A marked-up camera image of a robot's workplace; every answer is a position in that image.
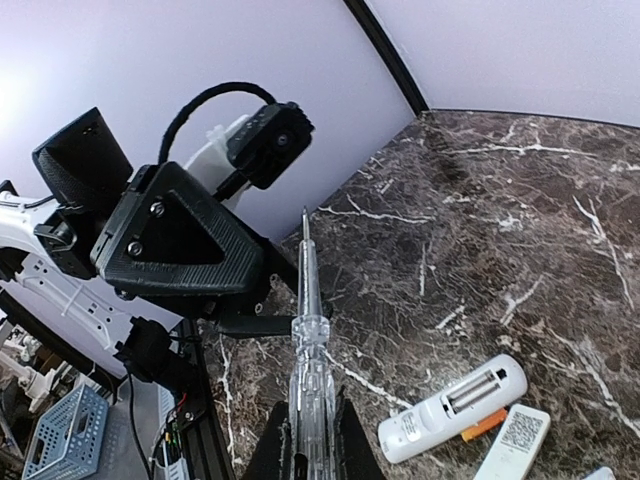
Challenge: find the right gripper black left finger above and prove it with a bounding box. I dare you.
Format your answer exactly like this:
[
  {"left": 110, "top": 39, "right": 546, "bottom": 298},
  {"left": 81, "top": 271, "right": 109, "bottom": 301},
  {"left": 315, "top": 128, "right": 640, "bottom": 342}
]
[{"left": 242, "top": 401, "right": 292, "bottom": 480}]

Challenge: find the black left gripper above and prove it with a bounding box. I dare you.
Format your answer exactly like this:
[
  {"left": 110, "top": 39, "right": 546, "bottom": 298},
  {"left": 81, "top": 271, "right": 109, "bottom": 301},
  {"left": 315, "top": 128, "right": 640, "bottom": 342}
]
[{"left": 90, "top": 162, "right": 255, "bottom": 297}]

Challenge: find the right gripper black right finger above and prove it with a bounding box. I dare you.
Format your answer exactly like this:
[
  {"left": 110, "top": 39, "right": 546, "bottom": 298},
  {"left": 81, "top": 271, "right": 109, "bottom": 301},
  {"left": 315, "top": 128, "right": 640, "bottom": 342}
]
[{"left": 334, "top": 386, "right": 385, "bottom": 480}]

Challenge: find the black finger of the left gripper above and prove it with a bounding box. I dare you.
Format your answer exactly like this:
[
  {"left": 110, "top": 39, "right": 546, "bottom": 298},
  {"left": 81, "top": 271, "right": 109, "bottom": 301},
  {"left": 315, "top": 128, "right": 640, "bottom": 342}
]
[{"left": 205, "top": 239, "right": 331, "bottom": 338}]

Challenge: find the clear handled screwdriver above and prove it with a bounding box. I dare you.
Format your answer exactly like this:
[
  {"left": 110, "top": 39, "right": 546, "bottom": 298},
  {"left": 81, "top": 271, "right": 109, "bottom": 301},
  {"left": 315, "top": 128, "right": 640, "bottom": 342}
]
[{"left": 289, "top": 209, "right": 336, "bottom": 479}]

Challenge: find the white remote with battery compartment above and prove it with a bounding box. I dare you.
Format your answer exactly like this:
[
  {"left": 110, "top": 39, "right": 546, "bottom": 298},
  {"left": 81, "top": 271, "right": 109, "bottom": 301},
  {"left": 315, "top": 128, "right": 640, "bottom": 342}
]
[{"left": 378, "top": 354, "right": 528, "bottom": 464}]

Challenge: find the orange AA battery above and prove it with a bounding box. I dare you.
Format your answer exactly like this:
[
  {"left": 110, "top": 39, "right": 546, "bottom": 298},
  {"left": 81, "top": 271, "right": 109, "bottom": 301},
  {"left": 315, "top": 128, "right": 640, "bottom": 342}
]
[{"left": 461, "top": 408, "right": 508, "bottom": 442}]

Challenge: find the white remote with QR label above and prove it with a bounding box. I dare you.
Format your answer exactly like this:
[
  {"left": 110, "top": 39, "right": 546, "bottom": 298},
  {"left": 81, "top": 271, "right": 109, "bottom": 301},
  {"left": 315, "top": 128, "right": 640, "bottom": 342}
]
[{"left": 474, "top": 404, "right": 551, "bottom": 480}]

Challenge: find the white battery cover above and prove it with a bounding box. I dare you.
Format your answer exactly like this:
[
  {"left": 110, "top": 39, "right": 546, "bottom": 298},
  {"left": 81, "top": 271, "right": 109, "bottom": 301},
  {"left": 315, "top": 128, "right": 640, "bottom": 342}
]
[{"left": 583, "top": 466, "right": 616, "bottom": 480}]

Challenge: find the black curved front rail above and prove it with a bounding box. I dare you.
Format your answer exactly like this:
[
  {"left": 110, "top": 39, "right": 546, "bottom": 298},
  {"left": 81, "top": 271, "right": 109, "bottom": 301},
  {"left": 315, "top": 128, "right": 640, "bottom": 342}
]
[{"left": 168, "top": 319, "right": 236, "bottom": 480}]

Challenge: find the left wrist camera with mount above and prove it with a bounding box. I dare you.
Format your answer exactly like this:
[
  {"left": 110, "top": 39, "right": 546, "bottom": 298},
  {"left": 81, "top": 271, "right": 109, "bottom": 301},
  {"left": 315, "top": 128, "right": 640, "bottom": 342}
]
[{"left": 157, "top": 82, "right": 315, "bottom": 202}]

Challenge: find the black left rear frame post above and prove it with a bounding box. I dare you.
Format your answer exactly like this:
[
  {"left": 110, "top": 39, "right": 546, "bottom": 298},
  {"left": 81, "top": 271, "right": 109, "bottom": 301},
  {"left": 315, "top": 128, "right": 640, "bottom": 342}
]
[{"left": 343, "top": 0, "right": 429, "bottom": 116}]

